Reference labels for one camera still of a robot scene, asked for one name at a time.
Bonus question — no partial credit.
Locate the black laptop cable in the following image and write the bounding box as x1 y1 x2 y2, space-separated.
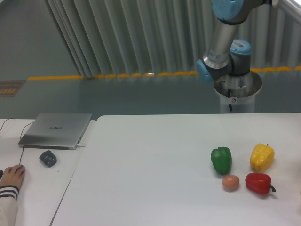
0 118 36 131

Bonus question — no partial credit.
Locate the grey pleated curtain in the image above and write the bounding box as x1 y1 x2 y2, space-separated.
46 0 301 78

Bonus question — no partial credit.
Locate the red bell pepper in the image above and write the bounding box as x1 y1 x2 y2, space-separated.
245 172 276 195

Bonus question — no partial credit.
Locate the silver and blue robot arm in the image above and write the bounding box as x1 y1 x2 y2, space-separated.
196 0 301 82

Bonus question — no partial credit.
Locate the silver closed laptop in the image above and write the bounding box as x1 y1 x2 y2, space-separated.
18 113 92 150

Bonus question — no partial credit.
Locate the person's hand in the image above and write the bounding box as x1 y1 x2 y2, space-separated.
0 165 25 190

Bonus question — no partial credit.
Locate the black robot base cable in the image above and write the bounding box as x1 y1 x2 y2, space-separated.
227 88 233 112

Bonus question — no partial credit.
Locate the green bell pepper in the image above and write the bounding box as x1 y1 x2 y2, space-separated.
211 146 232 175

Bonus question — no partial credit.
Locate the yellow bell pepper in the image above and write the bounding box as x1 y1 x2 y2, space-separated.
250 143 275 172

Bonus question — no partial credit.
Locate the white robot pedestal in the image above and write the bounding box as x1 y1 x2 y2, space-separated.
214 71 262 113

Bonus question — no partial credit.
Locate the white sleeve forearm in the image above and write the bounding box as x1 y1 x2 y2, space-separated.
0 186 19 226

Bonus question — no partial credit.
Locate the brown egg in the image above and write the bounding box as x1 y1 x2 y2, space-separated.
222 175 240 190

